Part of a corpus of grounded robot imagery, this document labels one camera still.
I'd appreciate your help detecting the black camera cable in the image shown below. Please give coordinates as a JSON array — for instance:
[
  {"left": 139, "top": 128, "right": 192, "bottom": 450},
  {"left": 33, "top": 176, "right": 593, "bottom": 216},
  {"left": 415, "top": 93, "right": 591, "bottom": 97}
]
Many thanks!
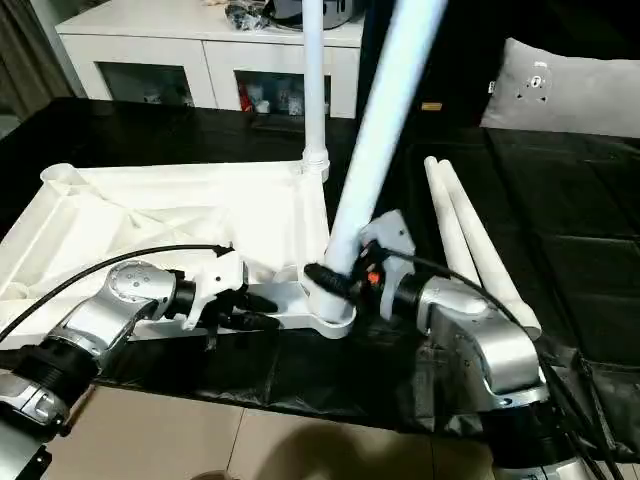
[
  {"left": 0, "top": 243, "right": 236, "bottom": 346},
  {"left": 384, "top": 249, "right": 626, "bottom": 480}
]

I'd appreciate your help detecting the white glass-door cabinet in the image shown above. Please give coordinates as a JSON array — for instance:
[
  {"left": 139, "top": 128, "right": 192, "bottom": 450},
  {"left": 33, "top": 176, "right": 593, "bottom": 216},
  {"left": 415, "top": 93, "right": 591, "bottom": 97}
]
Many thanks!
[{"left": 55, "top": 0, "right": 364, "bottom": 120}]

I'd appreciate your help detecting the black work mat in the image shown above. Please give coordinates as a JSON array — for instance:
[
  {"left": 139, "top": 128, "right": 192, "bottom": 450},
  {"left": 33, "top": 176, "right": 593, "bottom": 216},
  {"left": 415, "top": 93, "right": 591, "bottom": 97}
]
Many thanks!
[{"left": 0, "top": 94, "right": 640, "bottom": 461}]

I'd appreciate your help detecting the black right camera cable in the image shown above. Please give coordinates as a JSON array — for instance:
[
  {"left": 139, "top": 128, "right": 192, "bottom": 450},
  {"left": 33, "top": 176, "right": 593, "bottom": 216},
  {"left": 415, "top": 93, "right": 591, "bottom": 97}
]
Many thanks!
[{"left": 384, "top": 249, "right": 626, "bottom": 480}]

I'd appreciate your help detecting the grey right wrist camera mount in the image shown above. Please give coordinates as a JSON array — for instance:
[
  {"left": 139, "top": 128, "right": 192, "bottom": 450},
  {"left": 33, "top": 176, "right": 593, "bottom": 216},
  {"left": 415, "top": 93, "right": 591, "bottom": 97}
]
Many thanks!
[{"left": 359, "top": 209, "right": 417, "bottom": 319}]

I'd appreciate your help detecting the white plastic table top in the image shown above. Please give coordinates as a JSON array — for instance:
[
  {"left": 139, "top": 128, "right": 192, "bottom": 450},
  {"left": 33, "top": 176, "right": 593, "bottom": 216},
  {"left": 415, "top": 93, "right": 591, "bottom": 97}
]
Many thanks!
[{"left": 0, "top": 159, "right": 357, "bottom": 346}]

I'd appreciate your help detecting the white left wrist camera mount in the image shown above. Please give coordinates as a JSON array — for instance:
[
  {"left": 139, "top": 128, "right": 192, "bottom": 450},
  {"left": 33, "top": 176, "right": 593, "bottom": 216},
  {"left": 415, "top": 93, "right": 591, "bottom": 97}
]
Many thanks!
[{"left": 182, "top": 247, "right": 249, "bottom": 331}]

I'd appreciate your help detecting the brown curtain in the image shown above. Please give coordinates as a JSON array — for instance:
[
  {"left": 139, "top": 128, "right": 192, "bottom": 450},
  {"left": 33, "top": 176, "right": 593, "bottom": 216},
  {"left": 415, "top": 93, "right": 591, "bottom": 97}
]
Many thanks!
[{"left": 0, "top": 0, "right": 76, "bottom": 131}]

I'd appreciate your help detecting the black left camera cable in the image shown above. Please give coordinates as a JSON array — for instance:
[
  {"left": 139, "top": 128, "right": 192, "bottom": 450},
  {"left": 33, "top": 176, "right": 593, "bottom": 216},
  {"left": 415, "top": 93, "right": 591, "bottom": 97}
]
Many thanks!
[{"left": 0, "top": 243, "right": 236, "bottom": 346}]

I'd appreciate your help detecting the grey cushion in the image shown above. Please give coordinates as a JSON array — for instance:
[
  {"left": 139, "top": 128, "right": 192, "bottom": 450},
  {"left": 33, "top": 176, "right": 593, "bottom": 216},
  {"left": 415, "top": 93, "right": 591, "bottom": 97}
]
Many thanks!
[{"left": 479, "top": 37, "right": 640, "bottom": 136}]

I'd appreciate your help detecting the white plastic table leg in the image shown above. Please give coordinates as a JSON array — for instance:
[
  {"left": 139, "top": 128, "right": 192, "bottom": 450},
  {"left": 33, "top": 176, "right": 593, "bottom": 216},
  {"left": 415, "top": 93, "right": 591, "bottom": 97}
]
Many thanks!
[
  {"left": 435, "top": 159, "right": 542, "bottom": 337},
  {"left": 307, "top": 0, "right": 449, "bottom": 324},
  {"left": 299, "top": 0, "right": 331, "bottom": 184},
  {"left": 423, "top": 155, "right": 481, "bottom": 286}
]

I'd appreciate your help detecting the black speaker box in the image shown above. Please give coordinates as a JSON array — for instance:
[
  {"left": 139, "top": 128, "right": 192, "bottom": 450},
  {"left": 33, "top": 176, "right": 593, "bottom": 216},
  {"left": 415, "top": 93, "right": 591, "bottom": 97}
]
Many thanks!
[{"left": 357, "top": 0, "right": 506, "bottom": 129}]

